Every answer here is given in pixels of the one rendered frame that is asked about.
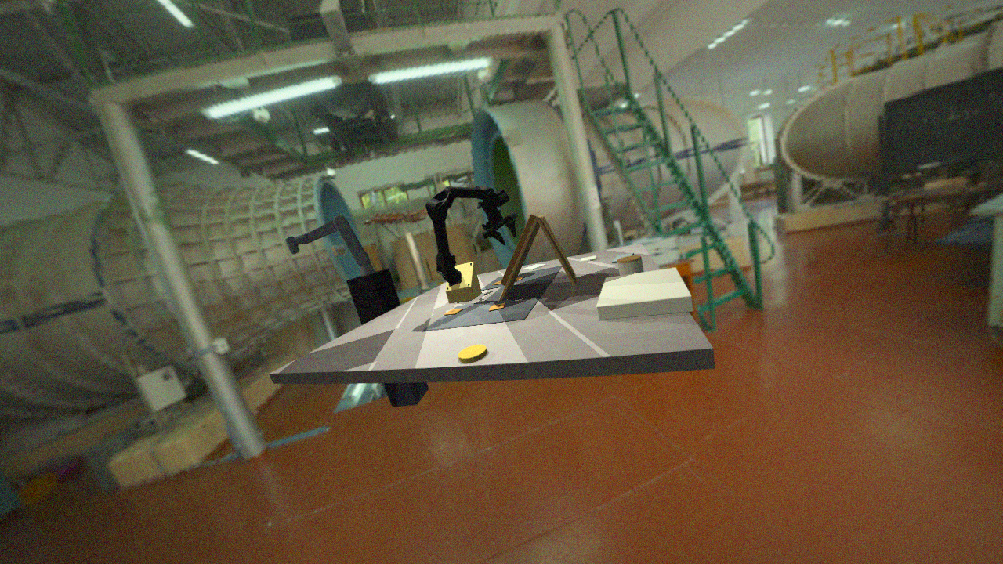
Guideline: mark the yellow round disc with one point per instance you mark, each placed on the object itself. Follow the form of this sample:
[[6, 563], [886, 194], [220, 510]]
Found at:
[[472, 353]]

